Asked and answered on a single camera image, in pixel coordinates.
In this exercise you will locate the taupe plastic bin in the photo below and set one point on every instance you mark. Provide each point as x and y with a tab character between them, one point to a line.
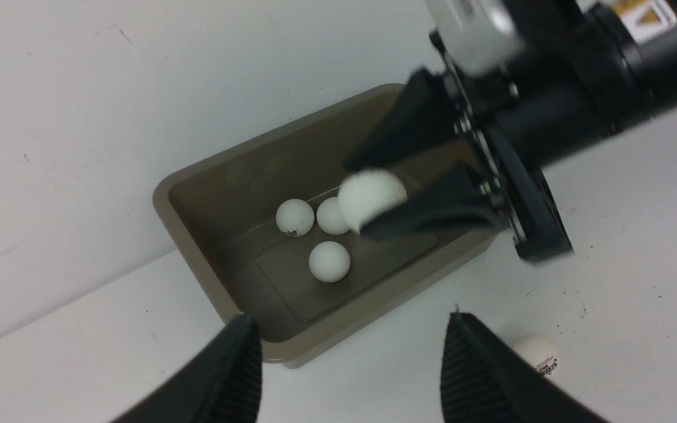
220	213

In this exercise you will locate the white ball with red logo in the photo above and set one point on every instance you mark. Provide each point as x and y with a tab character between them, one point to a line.
540	353

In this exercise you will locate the white ping-pong ball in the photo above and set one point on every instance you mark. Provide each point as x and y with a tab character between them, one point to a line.
330	219
365	195
295	218

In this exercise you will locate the white ball with side logo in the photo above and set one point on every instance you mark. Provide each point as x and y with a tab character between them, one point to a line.
329	262

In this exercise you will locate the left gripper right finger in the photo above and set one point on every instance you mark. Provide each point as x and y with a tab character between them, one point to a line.
483	380

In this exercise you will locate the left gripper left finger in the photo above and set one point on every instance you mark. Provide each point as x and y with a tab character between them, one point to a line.
223	383

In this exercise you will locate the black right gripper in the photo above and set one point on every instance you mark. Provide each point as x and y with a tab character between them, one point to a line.
560	96

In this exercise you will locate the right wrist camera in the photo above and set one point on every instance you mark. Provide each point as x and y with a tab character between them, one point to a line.
480	36

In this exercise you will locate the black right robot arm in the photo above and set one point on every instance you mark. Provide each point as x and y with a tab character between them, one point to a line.
651	55

